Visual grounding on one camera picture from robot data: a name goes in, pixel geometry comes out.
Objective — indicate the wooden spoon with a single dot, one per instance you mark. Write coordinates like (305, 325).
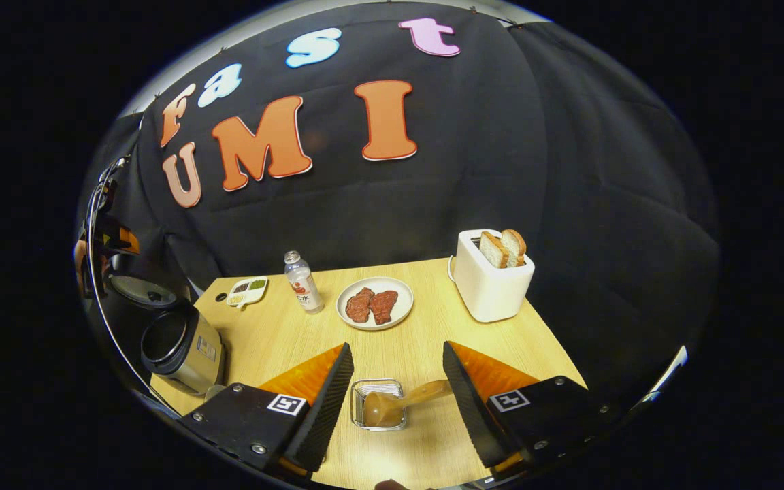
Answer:
(392, 405)

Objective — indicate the black silver rice cooker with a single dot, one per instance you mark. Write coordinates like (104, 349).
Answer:
(184, 350)

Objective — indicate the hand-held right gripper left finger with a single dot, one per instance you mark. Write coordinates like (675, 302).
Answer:
(324, 408)

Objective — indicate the red meat piece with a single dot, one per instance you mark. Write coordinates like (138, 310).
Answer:
(359, 306)
(384, 307)

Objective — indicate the toast bread slice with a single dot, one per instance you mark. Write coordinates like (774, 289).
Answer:
(493, 250)
(516, 243)

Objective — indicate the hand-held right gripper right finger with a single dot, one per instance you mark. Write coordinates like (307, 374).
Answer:
(474, 408)

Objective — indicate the small white divided dish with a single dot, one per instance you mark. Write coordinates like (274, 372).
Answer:
(248, 291)

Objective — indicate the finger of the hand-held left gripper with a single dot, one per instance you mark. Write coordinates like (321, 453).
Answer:
(130, 240)

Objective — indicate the white round plate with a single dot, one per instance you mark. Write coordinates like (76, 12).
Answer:
(402, 303)

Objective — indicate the white toaster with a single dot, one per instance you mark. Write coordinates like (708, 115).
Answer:
(491, 292)

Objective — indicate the black backdrop cloth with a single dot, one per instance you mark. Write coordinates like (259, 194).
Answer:
(501, 170)

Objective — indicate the clear plastic drink bottle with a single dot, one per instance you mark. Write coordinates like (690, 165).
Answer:
(305, 286)

